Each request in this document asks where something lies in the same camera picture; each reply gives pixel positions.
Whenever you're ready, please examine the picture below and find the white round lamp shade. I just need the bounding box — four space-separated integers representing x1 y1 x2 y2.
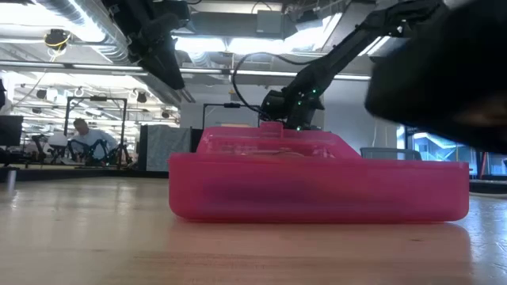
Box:
48 132 69 148

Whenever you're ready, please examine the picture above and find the black frame stand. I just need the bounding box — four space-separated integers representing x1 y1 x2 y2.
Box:
64 95 128 169

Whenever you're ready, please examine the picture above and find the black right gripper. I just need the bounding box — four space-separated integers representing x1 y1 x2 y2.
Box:
259 89 326 131

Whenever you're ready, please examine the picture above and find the large blurred black object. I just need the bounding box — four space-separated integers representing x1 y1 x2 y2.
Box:
363 0 507 156

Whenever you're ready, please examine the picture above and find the grey ceiling box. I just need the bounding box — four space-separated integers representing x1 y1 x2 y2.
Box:
256 9 284 35

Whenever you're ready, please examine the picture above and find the grey partition panel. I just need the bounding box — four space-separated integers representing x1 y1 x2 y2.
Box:
137 123 194 173

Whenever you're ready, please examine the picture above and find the ceiling light strip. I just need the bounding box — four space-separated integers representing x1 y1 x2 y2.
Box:
0 59 150 77

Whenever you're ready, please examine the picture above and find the black monitor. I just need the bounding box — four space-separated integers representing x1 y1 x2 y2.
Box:
0 114 24 148

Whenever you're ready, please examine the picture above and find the silver ventilation duct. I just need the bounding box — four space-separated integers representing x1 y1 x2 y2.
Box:
23 0 187 120

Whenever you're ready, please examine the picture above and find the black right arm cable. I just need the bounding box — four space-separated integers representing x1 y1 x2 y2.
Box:
231 51 318 122

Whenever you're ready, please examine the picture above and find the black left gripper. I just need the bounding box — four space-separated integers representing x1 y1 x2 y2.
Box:
126 11 186 91

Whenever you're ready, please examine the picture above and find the black background robot rig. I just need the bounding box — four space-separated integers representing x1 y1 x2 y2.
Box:
29 133 134 166

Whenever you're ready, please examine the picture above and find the pink translucent supply box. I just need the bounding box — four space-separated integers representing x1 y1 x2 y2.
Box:
167 120 471 224

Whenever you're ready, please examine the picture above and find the person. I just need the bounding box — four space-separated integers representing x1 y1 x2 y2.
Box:
67 117 120 166

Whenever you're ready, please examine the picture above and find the yellow ceiling cable reel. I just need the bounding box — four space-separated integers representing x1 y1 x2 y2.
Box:
43 28 73 51

